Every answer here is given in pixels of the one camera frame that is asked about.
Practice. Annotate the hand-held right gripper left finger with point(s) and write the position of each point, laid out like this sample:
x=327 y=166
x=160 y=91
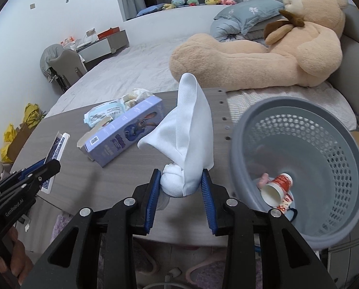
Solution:
x=152 y=204

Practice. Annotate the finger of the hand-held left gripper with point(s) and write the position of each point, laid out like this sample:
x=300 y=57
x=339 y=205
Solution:
x=44 y=171
x=32 y=168

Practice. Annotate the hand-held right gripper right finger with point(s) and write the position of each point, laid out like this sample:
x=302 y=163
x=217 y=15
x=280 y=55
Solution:
x=208 y=204

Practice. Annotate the blue patterned card pack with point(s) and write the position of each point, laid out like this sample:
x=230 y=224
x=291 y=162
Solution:
x=57 y=147

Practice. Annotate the pink pig toy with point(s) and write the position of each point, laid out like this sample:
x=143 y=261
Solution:
x=262 y=182

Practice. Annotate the red white paper cup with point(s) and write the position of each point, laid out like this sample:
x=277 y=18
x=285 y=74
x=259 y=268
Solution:
x=275 y=189

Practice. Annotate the white cloth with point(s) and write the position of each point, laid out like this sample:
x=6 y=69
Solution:
x=185 y=132

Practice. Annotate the purple cardboard box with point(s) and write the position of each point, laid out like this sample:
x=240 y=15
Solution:
x=122 y=132

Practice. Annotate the red beige snack wrapper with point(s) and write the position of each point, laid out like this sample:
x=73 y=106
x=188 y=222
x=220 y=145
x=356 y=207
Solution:
x=286 y=204

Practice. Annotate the blue white wipes packet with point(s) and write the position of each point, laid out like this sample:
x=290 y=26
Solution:
x=104 y=113

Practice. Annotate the black hair band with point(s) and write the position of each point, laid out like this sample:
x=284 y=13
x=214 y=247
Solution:
x=294 y=215

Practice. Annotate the grey perforated plastic basket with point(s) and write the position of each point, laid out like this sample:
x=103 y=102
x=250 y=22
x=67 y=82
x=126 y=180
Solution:
x=327 y=144

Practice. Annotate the person's left hand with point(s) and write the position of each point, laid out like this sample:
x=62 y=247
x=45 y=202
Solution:
x=20 y=256

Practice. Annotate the yellow bag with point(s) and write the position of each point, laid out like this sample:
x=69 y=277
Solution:
x=32 y=114

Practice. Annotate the pink slipper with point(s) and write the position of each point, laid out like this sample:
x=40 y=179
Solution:
x=144 y=259
x=206 y=271

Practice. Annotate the white charger plug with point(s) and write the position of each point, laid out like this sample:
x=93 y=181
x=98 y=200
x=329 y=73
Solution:
x=173 y=274

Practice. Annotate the grey chair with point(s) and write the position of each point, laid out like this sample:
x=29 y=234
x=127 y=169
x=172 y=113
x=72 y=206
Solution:
x=68 y=66

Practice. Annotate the grey garment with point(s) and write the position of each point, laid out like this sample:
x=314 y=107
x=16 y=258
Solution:
x=48 y=58

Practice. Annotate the checked bed pad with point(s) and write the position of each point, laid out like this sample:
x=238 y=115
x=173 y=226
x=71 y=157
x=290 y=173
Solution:
x=287 y=96

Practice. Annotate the white grey cabinet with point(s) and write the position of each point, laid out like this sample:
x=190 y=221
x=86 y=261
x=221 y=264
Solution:
x=104 y=48

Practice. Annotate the bed with white sheet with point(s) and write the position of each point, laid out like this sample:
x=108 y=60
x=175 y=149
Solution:
x=137 y=66

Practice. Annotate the large beige teddy bear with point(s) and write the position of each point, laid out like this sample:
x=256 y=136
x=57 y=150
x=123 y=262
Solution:
x=242 y=63

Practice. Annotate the red box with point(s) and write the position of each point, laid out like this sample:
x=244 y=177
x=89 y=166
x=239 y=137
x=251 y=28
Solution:
x=108 y=33

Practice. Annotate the folded grey blue duvet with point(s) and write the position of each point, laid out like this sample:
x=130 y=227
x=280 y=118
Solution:
x=227 y=30

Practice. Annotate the blue cushion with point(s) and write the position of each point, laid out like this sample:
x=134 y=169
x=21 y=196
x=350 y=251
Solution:
x=150 y=9

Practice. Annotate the grey blue flower pillow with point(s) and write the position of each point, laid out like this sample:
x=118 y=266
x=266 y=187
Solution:
x=251 y=10

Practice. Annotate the yellowish plush toy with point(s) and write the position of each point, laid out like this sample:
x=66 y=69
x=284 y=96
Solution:
x=168 y=6

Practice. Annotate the grey padded headboard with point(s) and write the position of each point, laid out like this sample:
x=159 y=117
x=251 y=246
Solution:
x=354 y=66

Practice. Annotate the yellow plush toy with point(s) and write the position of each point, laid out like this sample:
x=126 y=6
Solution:
x=213 y=1

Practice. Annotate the blue plush toy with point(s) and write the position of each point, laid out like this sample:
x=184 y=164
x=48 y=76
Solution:
x=178 y=2

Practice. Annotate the green plush toy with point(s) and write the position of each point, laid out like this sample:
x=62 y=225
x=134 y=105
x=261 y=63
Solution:
x=193 y=1

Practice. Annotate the wall socket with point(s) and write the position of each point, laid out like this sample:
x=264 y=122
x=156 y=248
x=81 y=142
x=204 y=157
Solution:
x=90 y=33

